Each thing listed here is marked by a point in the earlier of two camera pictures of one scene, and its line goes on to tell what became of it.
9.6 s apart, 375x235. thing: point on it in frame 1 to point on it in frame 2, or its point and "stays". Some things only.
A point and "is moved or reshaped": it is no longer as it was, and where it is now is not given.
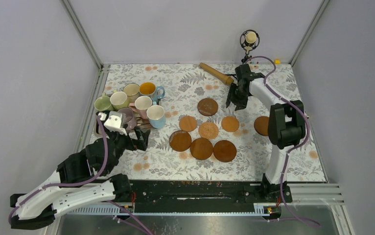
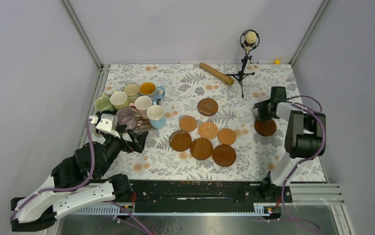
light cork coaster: [187, 123] stays
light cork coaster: [230, 124] to [226, 136]
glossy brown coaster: [180, 140] stays
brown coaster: [201, 149] stays
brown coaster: [224, 151] is moved or reshaped
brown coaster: [261, 125] stays
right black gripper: [241, 104] to [261, 105]
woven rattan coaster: [208, 130] stays
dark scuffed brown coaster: [207, 106] stays
